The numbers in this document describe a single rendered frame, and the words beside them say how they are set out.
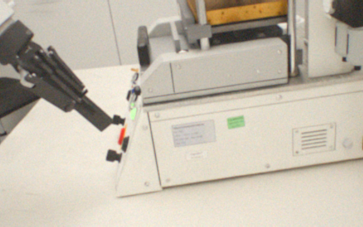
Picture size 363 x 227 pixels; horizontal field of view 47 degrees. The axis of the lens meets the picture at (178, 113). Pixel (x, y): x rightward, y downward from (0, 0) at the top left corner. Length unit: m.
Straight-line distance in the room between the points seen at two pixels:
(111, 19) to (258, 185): 1.74
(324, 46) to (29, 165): 0.67
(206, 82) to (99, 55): 1.78
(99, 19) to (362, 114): 1.81
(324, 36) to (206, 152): 0.28
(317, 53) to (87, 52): 1.86
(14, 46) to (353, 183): 0.62
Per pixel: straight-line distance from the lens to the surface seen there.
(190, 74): 0.71
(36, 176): 0.96
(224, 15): 0.75
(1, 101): 2.25
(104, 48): 2.44
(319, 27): 0.74
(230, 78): 0.72
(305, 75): 0.78
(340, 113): 0.80
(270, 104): 0.75
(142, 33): 0.86
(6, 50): 0.73
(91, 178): 0.89
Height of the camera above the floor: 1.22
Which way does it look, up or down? 25 degrees down
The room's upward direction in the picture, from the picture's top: 8 degrees counter-clockwise
